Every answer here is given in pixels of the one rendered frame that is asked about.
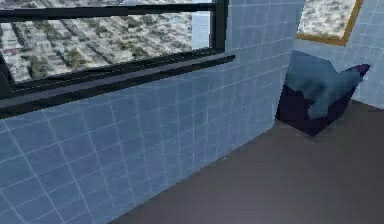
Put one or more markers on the yellow framed window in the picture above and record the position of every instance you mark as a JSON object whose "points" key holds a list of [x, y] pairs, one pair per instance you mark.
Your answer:
{"points": [[325, 20]]}

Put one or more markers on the black framed window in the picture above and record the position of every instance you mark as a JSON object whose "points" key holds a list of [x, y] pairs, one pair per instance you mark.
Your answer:
{"points": [[113, 71]]}

